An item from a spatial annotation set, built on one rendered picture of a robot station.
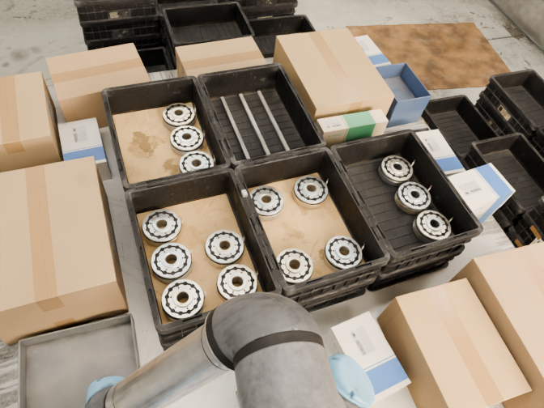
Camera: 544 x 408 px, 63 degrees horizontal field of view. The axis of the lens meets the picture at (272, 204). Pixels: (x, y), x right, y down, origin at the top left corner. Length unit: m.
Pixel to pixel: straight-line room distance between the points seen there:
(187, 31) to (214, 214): 1.40
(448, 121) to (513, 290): 1.50
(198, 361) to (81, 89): 1.15
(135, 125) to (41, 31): 2.03
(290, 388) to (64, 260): 0.78
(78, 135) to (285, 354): 1.19
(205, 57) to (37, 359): 1.10
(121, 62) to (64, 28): 1.78
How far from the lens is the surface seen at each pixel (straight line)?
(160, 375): 0.71
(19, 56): 3.29
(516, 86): 2.94
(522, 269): 1.37
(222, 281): 1.13
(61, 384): 1.27
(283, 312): 0.55
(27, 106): 1.60
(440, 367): 1.19
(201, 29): 2.50
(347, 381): 0.93
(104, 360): 1.26
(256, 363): 0.53
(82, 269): 1.15
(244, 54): 1.73
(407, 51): 3.54
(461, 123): 2.69
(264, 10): 2.74
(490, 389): 1.23
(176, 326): 1.02
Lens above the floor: 1.89
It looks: 55 degrees down
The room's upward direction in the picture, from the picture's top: 11 degrees clockwise
